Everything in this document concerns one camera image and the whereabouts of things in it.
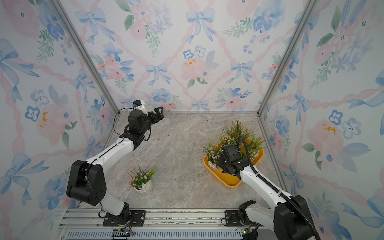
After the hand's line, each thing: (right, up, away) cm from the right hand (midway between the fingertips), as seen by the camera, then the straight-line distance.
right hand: (217, 154), depth 87 cm
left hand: (-34, +26, -3) cm, 43 cm away
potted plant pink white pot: (+5, +8, -2) cm, 10 cm away
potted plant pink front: (-40, -10, -14) cm, 44 cm away
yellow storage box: (+8, -14, -4) cm, 16 cm away
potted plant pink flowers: (-4, +2, -7) cm, 8 cm away
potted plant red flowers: (+12, +14, +3) cm, 19 cm away
